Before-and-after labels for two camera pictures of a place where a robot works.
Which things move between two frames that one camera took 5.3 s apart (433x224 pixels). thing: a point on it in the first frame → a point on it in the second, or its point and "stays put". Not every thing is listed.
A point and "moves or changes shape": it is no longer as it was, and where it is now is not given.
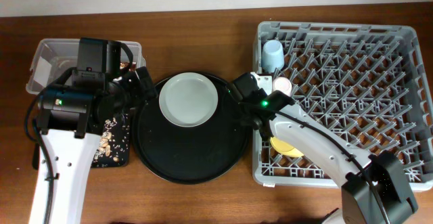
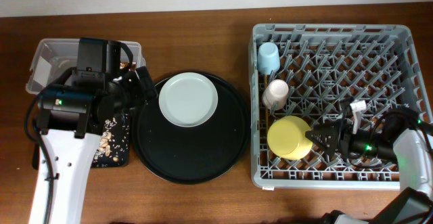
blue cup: (272, 55) moves or changes shape
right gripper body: (241, 109) → (365, 143)
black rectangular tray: (114, 148) stays put
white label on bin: (42, 72) stays put
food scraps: (114, 143) stays put
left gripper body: (141, 82) stays put
